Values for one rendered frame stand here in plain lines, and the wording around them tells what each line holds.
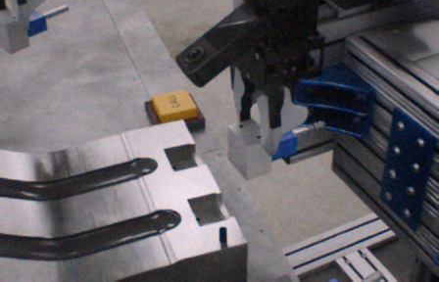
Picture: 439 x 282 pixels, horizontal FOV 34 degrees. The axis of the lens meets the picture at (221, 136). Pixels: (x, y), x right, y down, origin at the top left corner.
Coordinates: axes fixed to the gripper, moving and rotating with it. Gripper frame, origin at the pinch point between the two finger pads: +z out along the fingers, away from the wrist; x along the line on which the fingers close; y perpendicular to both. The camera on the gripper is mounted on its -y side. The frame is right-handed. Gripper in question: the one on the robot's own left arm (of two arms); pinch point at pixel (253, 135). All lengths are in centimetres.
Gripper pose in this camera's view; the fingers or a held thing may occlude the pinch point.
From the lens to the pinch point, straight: 89.2
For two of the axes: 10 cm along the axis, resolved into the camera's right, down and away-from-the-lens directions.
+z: 0.1, 8.0, 6.0
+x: -4.7, -5.3, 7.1
